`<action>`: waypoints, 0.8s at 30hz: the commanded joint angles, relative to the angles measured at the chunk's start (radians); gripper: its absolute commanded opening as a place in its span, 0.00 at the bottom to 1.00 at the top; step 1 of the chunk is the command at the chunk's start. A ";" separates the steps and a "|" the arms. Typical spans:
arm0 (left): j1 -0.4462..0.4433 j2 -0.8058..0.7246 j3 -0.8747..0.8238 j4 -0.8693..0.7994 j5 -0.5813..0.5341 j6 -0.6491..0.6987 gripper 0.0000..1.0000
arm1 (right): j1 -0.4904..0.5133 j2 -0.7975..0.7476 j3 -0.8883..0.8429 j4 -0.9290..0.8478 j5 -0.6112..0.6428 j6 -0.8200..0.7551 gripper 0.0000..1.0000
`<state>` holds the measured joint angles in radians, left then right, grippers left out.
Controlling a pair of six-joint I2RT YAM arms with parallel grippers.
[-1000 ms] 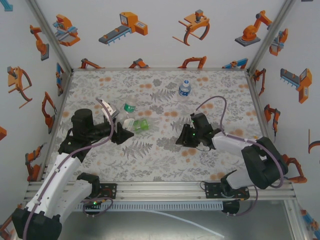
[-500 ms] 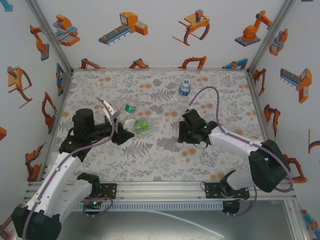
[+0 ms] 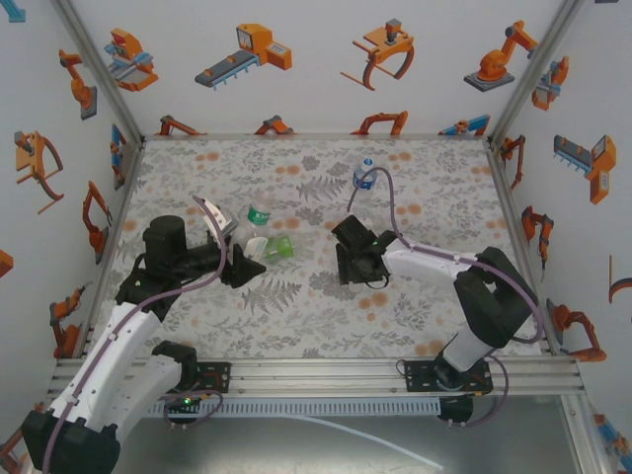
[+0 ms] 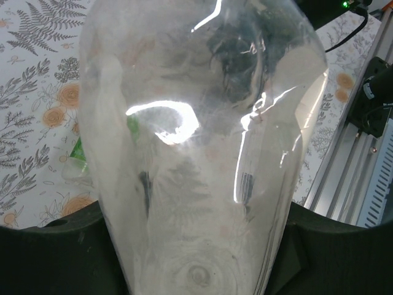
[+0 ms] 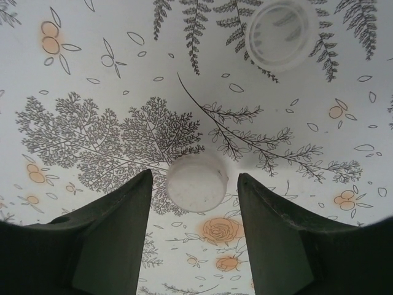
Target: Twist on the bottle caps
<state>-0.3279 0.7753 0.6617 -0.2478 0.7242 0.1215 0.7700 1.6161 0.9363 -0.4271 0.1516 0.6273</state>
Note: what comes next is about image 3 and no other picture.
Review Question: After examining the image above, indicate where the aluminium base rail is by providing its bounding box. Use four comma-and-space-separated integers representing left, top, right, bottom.
48, 355, 585, 400

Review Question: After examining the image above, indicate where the aluminium side rail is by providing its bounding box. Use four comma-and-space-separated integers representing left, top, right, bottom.
73, 140, 147, 359
486, 136, 562, 356

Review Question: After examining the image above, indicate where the small green bottle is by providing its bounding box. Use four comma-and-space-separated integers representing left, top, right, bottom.
245, 235, 297, 264

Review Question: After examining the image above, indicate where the grey metal base sheet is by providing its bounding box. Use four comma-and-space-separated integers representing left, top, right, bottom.
113, 394, 584, 474

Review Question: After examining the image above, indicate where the blue label water bottle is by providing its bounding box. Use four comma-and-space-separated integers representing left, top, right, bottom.
352, 156, 379, 193

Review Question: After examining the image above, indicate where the thin white tube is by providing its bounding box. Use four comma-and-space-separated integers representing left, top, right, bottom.
276, 414, 444, 471

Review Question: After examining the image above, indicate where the white slotted cable duct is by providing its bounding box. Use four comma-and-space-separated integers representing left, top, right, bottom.
147, 397, 441, 420

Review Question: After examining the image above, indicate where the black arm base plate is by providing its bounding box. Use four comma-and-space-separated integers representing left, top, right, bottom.
197, 361, 233, 396
402, 358, 495, 397

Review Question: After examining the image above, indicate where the black controller box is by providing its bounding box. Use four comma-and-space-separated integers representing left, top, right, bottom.
164, 393, 204, 417
437, 396, 475, 422

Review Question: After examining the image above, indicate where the floral patterned table mat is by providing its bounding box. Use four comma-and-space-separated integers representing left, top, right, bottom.
86, 137, 554, 360

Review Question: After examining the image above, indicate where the aluminium frame post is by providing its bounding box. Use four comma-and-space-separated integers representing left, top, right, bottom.
488, 0, 587, 144
51, 0, 147, 144

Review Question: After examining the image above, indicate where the aluminium cross rail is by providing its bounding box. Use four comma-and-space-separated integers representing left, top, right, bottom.
141, 131, 493, 143

